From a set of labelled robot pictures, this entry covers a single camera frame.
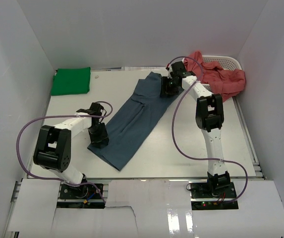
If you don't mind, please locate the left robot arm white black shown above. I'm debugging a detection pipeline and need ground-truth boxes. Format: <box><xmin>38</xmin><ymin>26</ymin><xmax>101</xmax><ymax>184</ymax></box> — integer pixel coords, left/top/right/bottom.
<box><xmin>33</xmin><ymin>101</ymin><xmax>109</xmax><ymax>198</ymax></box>

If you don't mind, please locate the red t shirt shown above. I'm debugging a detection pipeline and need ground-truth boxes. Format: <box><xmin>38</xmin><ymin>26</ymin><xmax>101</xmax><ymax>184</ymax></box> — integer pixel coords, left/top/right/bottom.
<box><xmin>184</xmin><ymin>51</ymin><xmax>246</xmax><ymax>101</ymax></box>

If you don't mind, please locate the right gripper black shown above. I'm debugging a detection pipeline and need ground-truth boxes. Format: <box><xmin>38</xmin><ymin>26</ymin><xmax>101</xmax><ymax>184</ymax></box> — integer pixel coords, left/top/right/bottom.
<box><xmin>160</xmin><ymin>76</ymin><xmax>180</xmax><ymax>98</ymax></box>

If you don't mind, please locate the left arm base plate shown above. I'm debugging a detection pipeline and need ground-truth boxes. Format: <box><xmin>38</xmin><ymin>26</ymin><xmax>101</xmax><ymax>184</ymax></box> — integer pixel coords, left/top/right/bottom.
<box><xmin>57</xmin><ymin>183</ymin><xmax>105</xmax><ymax>209</ymax></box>

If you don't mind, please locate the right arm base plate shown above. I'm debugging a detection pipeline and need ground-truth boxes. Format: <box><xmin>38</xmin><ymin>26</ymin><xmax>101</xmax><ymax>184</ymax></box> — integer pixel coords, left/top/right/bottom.
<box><xmin>186</xmin><ymin>182</ymin><xmax>239</xmax><ymax>211</ymax></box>

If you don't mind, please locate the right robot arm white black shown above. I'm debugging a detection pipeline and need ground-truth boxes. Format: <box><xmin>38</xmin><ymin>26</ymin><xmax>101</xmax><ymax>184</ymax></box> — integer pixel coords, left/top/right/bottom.
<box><xmin>160</xmin><ymin>61</ymin><xmax>230</xmax><ymax>198</ymax></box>

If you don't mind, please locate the blue t shirt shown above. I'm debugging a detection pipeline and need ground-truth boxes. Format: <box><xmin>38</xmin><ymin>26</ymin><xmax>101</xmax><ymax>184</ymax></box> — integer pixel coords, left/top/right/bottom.
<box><xmin>88</xmin><ymin>72</ymin><xmax>177</xmax><ymax>171</ymax></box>

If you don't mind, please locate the white perforated plastic basket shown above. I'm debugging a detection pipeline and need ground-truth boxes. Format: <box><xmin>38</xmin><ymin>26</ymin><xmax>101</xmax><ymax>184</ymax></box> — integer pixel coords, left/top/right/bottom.
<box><xmin>201</xmin><ymin>57</ymin><xmax>245</xmax><ymax>97</ymax></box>

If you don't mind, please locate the folded green t shirt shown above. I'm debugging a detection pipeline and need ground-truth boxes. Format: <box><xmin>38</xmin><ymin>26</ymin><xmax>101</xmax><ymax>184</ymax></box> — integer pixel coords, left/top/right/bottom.
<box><xmin>51</xmin><ymin>67</ymin><xmax>91</xmax><ymax>96</ymax></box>

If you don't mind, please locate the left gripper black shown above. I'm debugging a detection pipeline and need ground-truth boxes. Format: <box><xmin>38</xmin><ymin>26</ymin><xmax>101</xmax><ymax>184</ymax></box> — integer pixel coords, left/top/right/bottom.
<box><xmin>88</xmin><ymin>122</ymin><xmax>110</xmax><ymax>148</ymax></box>

